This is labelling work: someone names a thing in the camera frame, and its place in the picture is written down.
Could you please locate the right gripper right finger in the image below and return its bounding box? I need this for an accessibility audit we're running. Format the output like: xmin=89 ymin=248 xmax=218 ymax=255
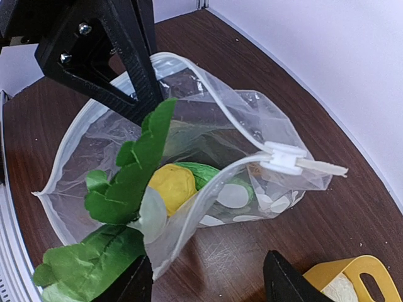
xmin=263 ymin=250 xmax=332 ymax=302

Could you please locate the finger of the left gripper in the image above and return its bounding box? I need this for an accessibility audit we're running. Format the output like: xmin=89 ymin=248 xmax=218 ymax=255
xmin=35 ymin=1 xmax=163 ymax=125

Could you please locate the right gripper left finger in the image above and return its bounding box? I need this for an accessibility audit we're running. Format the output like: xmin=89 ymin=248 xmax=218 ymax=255
xmin=93 ymin=255 xmax=153 ymax=302

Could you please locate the green leafy toy vegetable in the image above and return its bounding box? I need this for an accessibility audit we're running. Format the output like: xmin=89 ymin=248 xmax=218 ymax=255
xmin=33 ymin=99 xmax=176 ymax=301

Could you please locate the yellow toy pepper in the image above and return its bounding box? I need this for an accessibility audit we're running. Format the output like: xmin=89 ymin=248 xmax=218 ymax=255
xmin=148 ymin=164 xmax=197 ymax=217

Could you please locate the green toy bitter gourd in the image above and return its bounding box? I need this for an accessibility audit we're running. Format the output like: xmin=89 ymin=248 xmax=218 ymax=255
xmin=174 ymin=162 xmax=254 ymax=208

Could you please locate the clear dotted zip bag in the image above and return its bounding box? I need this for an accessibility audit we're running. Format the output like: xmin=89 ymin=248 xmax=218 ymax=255
xmin=37 ymin=52 xmax=348 ymax=278

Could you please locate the white toy radish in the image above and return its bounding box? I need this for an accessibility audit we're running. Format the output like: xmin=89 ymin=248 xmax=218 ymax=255
xmin=127 ymin=187 xmax=167 ymax=244

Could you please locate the yellow plastic basket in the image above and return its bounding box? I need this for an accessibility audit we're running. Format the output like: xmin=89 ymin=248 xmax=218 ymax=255
xmin=302 ymin=255 xmax=398 ymax=302

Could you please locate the aluminium front rail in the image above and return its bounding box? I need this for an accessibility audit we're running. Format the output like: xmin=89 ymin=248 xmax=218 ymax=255
xmin=0 ymin=91 xmax=42 ymax=302

